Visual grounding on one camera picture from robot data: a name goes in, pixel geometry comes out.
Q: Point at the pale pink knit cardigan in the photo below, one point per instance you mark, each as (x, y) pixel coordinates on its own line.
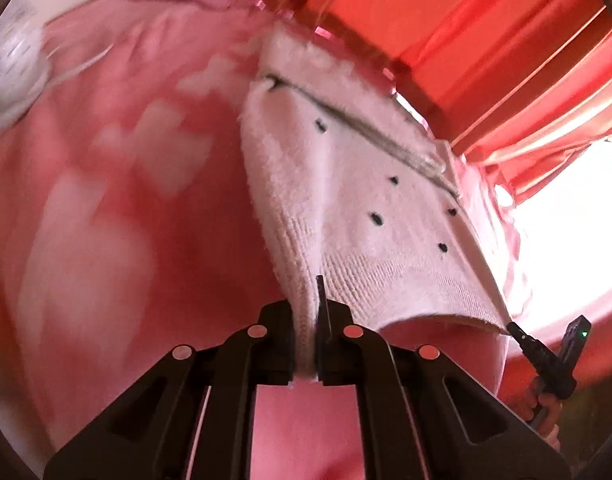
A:
(366, 220)

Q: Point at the red curtain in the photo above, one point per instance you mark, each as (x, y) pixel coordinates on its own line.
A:
(486, 50)

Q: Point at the person's right hand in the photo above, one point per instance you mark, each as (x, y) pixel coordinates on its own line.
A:
(543, 410)

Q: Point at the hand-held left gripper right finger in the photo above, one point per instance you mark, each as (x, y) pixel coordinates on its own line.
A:
(331, 340)

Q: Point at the white mesh cloth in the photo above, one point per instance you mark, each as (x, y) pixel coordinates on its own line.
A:
(11, 70)

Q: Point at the pink printed blanket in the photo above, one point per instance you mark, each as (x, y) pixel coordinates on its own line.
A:
(111, 210)

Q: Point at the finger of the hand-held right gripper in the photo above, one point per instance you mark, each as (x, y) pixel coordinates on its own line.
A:
(523, 339)

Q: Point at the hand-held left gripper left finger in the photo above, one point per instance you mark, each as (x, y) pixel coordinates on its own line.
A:
(278, 340)

